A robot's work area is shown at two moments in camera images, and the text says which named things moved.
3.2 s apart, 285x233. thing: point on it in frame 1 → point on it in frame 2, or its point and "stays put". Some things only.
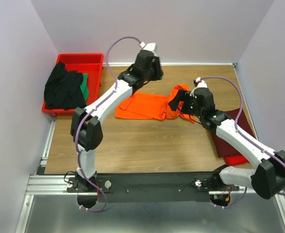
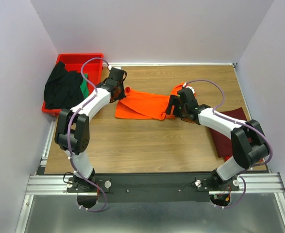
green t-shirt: x=84 y=86 stays put
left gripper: x=155 y=69 → x=119 y=91
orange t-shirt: x=148 y=107 stays put
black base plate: x=152 y=187 stays put
